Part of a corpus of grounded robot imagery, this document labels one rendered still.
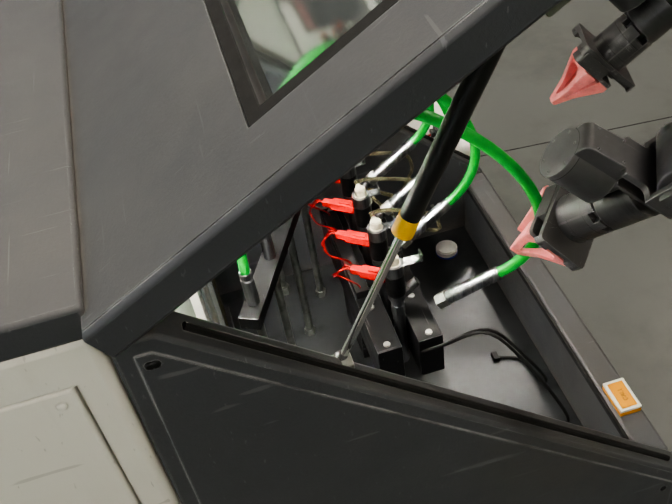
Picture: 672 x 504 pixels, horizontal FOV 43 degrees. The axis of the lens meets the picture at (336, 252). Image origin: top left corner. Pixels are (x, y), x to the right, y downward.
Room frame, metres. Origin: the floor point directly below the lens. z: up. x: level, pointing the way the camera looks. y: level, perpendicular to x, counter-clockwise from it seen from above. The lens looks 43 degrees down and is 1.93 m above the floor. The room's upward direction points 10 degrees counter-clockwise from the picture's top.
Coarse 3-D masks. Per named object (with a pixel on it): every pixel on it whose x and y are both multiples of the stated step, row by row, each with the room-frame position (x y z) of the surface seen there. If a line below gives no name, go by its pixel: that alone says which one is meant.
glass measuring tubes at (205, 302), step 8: (208, 288) 0.82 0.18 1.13; (216, 288) 0.90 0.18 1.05; (192, 296) 0.81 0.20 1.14; (200, 296) 0.84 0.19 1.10; (208, 296) 0.82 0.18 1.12; (216, 296) 0.83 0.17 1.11; (192, 304) 0.80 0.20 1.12; (200, 304) 0.81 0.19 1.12; (208, 304) 0.82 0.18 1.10; (216, 304) 0.82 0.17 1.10; (200, 312) 0.81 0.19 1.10; (208, 312) 0.82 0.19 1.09; (216, 312) 0.82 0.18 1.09; (224, 312) 0.93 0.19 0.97; (208, 320) 0.83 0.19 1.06; (216, 320) 0.82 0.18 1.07; (224, 320) 0.86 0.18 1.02; (232, 320) 0.93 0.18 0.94
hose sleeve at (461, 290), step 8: (488, 272) 0.74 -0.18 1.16; (496, 272) 0.73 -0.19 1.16; (472, 280) 0.74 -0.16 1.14; (480, 280) 0.73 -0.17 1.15; (488, 280) 0.73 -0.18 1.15; (496, 280) 0.73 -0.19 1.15; (456, 288) 0.74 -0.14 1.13; (464, 288) 0.74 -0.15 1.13; (472, 288) 0.73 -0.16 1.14; (480, 288) 0.73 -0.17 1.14; (448, 296) 0.74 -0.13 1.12; (456, 296) 0.74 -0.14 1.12; (464, 296) 0.74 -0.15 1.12
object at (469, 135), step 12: (420, 120) 0.75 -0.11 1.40; (432, 120) 0.74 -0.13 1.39; (468, 132) 0.74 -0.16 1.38; (480, 144) 0.73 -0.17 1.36; (492, 144) 0.73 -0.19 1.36; (492, 156) 0.73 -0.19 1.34; (504, 156) 0.73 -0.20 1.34; (516, 168) 0.73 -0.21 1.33; (516, 180) 0.73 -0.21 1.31; (528, 180) 0.72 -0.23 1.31; (528, 192) 0.72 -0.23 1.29; (240, 264) 0.80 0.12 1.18; (504, 264) 0.73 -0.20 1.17; (516, 264) 0.72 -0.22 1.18; (240, 276) 0.80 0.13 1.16; (252, 276) 0.81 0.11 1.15
